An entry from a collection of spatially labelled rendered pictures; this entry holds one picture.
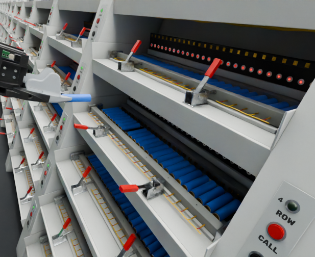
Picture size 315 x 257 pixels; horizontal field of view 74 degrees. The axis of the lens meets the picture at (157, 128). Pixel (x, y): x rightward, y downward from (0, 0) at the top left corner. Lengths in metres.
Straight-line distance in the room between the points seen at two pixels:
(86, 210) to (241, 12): 0.58
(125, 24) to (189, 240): 0.66
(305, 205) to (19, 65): 0.46
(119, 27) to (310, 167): 0.66
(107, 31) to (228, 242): 0.66
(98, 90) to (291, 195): 0.65
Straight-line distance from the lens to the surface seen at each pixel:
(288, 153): 0.28
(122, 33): 0.78
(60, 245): 0.83
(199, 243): 0.38
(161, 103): 0.42
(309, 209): 0.28
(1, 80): 0.46
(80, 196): 0.70
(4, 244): 1.25
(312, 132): 0.28
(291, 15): 0.36
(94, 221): 0.63
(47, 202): 0.95
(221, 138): 0.33
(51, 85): 0.47
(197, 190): 0.44
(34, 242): 1.09
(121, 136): 0.57
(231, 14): 0.41
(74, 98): 0.51
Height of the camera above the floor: 0.91
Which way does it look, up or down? 12 degrees down
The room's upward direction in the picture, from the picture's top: 24 degrees clockwise
